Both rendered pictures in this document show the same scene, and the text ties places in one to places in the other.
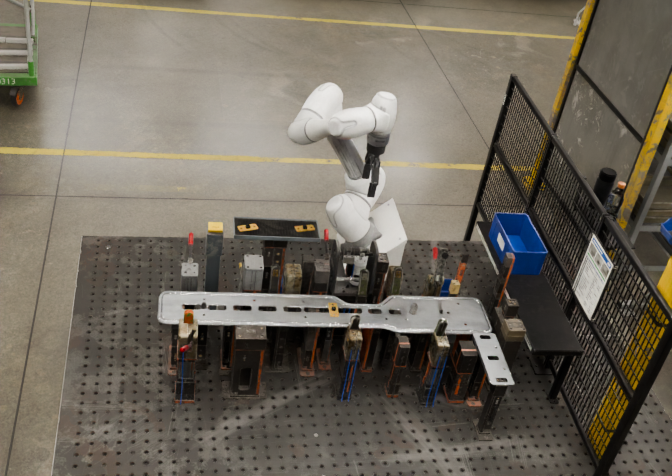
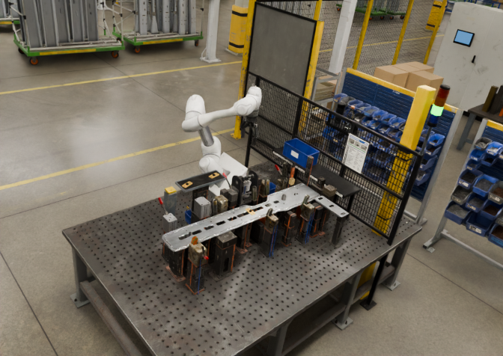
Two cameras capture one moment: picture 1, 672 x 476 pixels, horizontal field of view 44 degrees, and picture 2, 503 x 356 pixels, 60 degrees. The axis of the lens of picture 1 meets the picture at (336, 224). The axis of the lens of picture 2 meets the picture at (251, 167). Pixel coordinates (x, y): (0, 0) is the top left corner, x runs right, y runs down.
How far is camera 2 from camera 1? 1.43 m
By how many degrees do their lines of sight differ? 26
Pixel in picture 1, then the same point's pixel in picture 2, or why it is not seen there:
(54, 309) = (35, 288)
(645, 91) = (296, 73)
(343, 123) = (246, 106)
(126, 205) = (36, 213)
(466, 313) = (304, 191)
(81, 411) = (149, 323)
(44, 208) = not seen: outside the picture
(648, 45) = (291, 51)
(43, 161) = not seen: outside the picture
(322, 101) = (197, 105)
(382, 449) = (305, 270)
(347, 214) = (213, 165)
